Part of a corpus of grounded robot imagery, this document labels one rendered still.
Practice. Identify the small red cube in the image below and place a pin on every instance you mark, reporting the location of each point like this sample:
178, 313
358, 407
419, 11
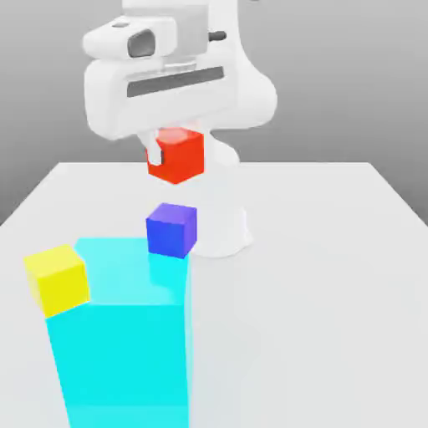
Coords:
182, 158

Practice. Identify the small blue cube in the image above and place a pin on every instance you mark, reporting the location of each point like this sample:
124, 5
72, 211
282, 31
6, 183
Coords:
169, 234

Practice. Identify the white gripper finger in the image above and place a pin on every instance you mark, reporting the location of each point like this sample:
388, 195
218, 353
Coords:
154, 152

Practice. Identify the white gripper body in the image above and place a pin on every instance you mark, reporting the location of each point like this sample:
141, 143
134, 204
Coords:
110, 107

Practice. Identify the large cyan box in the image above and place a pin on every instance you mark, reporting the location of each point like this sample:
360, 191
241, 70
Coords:
127, 351

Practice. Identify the small yellow cube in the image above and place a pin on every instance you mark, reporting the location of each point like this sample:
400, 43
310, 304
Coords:
60, 284

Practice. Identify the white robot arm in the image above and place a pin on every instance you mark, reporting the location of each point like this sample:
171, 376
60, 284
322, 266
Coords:
254, 100

